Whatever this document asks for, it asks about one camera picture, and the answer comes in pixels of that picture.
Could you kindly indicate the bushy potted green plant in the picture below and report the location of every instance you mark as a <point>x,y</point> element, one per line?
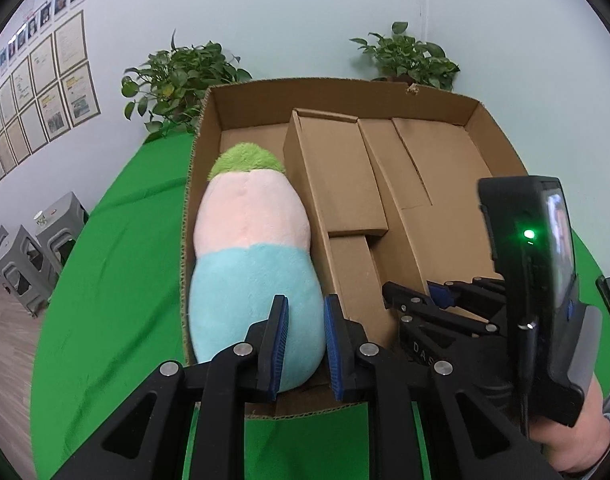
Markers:
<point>180,80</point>

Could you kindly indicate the large cardboard box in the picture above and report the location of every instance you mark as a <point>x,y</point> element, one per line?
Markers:
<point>450,155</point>

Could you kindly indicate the white paper cup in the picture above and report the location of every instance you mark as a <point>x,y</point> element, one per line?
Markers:
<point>40,218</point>

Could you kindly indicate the green tablecloth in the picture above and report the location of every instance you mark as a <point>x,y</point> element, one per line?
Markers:
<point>120,270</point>

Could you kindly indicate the small brown cardboard inner box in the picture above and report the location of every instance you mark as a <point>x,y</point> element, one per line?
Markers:
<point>355,280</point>

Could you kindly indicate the pink and blue plush toy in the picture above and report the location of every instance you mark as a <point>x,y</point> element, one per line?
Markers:
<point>250,260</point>

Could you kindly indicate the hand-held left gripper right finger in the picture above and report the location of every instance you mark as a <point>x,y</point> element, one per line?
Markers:
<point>333,345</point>

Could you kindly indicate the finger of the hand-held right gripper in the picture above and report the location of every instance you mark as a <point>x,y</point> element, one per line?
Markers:
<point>437,294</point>
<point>435,320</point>

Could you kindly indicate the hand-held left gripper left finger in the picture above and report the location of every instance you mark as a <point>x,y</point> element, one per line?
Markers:
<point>277,345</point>

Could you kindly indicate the wall of framed certificates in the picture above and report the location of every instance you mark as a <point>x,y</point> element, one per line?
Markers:
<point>40,90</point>

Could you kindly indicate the small potted green plant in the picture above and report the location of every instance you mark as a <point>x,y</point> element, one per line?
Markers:
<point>410,60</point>

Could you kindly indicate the tall brown cardboard inner box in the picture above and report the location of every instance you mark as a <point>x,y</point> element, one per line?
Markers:
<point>335,175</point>

